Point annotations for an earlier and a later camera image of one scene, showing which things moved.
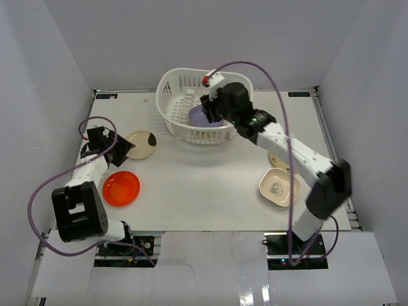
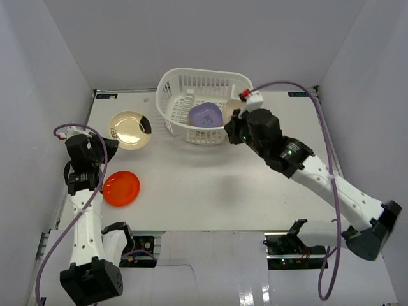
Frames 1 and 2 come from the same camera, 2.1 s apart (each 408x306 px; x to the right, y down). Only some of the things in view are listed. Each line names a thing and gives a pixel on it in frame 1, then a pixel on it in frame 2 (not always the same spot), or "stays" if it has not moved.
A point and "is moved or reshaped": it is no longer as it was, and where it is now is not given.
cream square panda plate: (275, 185) is moved or reshaped
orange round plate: (120, 189) stays
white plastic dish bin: (179, 90) stays
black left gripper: (118, 152) -> (99, 146)
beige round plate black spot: (145, 145) -> (131, 129)
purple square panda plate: (197, 118) stays
